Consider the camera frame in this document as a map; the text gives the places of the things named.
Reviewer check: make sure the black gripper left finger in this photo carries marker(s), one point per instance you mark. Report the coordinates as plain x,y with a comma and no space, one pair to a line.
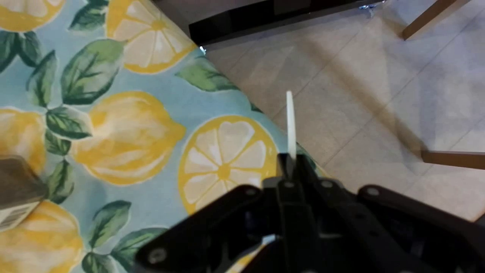
202,238

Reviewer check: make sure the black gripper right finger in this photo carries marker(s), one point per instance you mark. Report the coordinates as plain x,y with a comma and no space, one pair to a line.
403,238

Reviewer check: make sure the white plastic knife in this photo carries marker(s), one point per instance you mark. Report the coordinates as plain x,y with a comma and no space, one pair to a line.
291,127

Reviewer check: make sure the lemon print tablecloth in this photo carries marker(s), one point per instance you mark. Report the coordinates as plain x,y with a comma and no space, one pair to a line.
152,96

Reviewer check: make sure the wooden lattice back chair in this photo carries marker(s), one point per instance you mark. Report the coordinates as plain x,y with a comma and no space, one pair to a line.
429,16

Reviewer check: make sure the black robot controller box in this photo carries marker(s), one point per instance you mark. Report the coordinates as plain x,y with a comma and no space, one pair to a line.
262,18

